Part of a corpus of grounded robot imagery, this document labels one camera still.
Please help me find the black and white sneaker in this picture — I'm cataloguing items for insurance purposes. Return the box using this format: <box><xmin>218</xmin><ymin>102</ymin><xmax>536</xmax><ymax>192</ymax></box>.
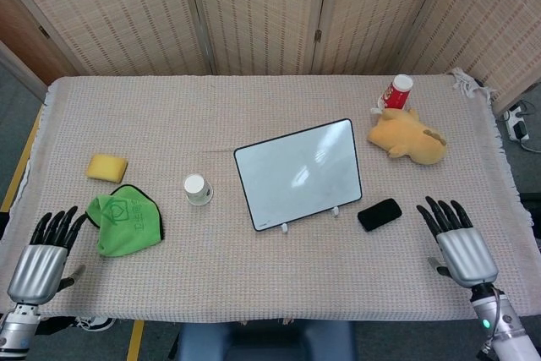
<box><xmin>75</xmin><ymin>316</ymin><xmax>116</xmax><ymax>331</ymax></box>

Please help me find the white power strip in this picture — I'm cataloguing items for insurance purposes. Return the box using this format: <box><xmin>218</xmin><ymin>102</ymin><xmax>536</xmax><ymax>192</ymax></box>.
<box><xmin>503</xmin><ymin>103</ymin><xmax>531</xmax><ymax>142</ymax></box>

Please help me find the woven folding screen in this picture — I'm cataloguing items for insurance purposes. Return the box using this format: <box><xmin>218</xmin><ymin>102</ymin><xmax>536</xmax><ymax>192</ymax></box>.
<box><xmin>0</xmin><ymin>0</ymin><xmax>541</xmax><ymax>116</ymax></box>

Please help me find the small whiteboard with black frame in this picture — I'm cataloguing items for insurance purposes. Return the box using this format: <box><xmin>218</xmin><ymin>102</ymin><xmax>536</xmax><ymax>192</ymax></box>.
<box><xmin>233</xmin><ymin>118</ymin><xmax>363</xmax><ymax>232</ymax></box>

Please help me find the yellow plush toy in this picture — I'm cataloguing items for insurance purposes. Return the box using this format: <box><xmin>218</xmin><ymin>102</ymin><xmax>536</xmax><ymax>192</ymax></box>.
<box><xmin>366</xmin><ymin>107</ymin><xmax>447</xmax><ymax>166</ymax></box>

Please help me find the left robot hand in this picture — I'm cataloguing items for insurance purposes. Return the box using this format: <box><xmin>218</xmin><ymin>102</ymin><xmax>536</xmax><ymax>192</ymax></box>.
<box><xmin>7</xmin><ymin>205</ymin><xmax>89</xmax><ymax>305</ymax></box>

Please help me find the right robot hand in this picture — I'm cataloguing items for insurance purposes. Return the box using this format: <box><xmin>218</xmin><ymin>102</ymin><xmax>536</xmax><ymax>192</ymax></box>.
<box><xmin>416</xmin><ymin>196</ymin><xmax>500</xmax><ymax>288</ymax></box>

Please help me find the black eraser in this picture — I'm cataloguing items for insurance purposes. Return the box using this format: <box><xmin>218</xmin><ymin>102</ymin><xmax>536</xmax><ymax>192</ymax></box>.
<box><xmin>357</xmin><ymin>198</ymin><xmax>402</xmax><ymax>232</ymax></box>

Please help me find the red and white can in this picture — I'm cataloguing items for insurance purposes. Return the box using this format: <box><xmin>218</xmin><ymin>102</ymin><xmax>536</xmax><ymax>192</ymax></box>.
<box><xmin>376</xmin><ymin>74</ymin><xmax>413</xmax><ymax>111</ymax></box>

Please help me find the beige woven tablecloth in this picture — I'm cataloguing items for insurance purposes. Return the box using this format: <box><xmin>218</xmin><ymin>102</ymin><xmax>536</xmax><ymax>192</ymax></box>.
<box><xmin>0</xmin><ymin>67</ymin><xmax>536</xmax><ymax>329</ymax></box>

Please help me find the green microfiber cloth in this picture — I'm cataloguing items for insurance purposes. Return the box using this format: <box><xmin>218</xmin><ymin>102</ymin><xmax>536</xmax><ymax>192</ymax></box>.
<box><xmin>85</xmin><ymin>184</ymin><xmax>166</xmax><ymax>258</ymax></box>

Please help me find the white paper cup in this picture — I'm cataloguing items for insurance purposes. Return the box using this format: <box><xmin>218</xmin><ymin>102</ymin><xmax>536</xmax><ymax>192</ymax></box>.
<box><xmin>183</xmin><ymin>173</ymin><xmax>214</xmax><ymax>207</ymax></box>

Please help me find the yellow sponge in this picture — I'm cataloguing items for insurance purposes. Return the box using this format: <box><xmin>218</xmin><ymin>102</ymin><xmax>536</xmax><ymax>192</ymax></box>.
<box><xmin>86</xmin><ymin>154</ymin><xmax>128</xmax><ymax>181</ymax></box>

